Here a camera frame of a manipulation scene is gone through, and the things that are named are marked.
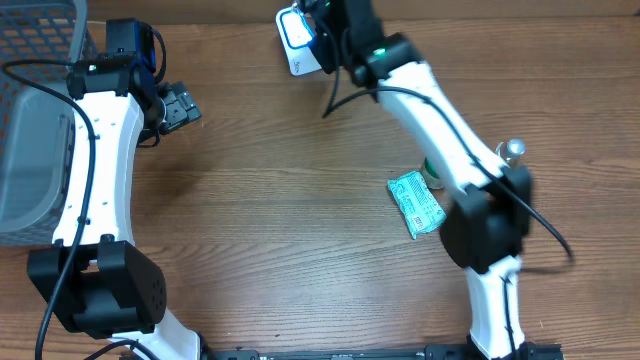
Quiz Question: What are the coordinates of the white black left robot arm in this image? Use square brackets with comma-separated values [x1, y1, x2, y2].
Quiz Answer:
[27, 53, 209, 359]

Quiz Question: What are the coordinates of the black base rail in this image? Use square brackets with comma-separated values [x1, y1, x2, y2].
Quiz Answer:
[209, 342, 566, 360]

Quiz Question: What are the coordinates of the grey plastic mesh basket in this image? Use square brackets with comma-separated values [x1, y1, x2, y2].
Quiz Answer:
[1, 0, 97, 246]

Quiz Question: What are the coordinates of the green tissue canister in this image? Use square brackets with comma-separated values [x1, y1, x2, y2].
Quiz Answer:
[420, 158, 443, 190]

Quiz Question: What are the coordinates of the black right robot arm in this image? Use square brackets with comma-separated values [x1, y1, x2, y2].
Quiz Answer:
[296, 1, 531, 359]

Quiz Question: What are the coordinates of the white barcode scanner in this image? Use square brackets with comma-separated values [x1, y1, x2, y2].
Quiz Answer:
[275, 6, 321, 76]

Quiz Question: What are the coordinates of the yellow dish soap bottle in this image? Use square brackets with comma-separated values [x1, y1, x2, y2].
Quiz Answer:
[496, 138, 527, 168]

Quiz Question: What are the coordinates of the teal snack packet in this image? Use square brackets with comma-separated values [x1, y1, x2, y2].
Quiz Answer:
[387, 171, 446, 240]

